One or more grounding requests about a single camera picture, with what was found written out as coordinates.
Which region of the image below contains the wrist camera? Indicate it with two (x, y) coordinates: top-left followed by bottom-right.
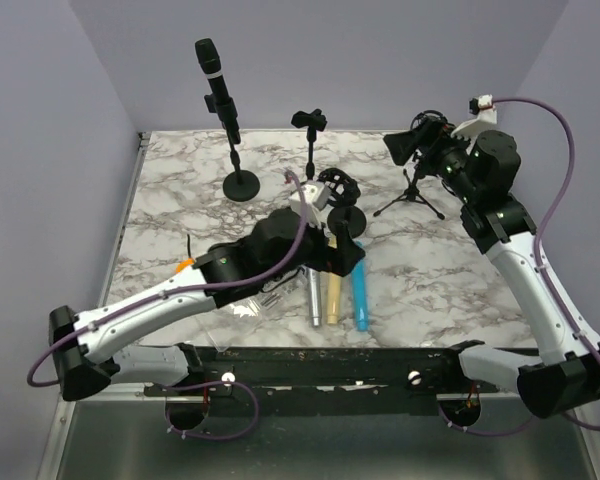
(301, 180), (331, 227)
(451, 94), (497, 140)

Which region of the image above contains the clear plastic screw box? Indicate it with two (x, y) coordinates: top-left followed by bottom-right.
(197, 277), (306, 352)

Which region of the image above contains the silver microphone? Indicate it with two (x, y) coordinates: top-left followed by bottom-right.
(306, 269), (322, 328)

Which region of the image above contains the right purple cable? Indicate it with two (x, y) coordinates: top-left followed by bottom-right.
(437, 96), (600, 439)

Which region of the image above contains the orange plastic piece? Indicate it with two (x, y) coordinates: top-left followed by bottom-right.
(176, 258), (195, 273)

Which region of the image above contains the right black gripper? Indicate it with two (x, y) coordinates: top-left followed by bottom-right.
(384, 115), (479, 204)

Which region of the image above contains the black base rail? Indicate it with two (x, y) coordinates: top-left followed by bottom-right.
(144, 345), (482, 417)

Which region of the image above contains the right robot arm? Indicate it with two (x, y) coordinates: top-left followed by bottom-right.
(383, 116), (600, 418)

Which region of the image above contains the black tripod shock-mount stand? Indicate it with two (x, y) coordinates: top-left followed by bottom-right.
(373, 109), (447, 220)

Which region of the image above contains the black round-base mic stand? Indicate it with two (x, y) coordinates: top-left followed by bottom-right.
(204, 94), (260, 202)

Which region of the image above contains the black round-base stand with clip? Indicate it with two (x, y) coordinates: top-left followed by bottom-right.
(291, 108), (328, 180)

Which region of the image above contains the cream microphone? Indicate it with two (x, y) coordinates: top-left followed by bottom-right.
(326, 273), (341, 325)

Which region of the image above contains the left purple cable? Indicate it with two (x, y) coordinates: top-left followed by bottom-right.
(27, 170), (314, 441)

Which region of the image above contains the purple cable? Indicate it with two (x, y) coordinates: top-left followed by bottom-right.
(27, 170), (314, 441)
(437, 96), (600, 439)

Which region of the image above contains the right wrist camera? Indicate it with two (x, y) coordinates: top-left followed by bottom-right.
(451, 94), (497, 140)

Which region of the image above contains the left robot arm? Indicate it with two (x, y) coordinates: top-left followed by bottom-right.
(49, 208), (365, 401)

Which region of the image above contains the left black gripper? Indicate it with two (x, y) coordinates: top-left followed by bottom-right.
(264, 209), (365, 285)

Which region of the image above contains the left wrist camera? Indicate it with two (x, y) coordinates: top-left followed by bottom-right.
(301, 180), (331, 227)

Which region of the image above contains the black microphone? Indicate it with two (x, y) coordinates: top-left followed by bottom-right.
(195, 38), (241, 145)

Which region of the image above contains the blue microphone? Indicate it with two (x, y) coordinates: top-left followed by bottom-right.
(350, 259), (369, 332)

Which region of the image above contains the black shock-mount mic stand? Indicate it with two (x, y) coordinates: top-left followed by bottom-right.
(318, 167), (367, 238)

